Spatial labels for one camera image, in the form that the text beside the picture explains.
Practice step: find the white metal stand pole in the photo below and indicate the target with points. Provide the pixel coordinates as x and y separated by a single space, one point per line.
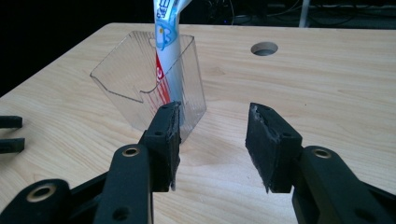
304 12

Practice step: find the white toothpaste tube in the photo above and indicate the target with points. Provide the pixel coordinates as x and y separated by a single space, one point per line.
166 34

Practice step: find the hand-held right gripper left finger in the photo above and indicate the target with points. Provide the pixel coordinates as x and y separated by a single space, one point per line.
165 149

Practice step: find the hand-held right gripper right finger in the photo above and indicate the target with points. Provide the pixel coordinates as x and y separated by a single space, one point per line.
271 149

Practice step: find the clear plastic container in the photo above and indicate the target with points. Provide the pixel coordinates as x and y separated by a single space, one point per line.
124 81

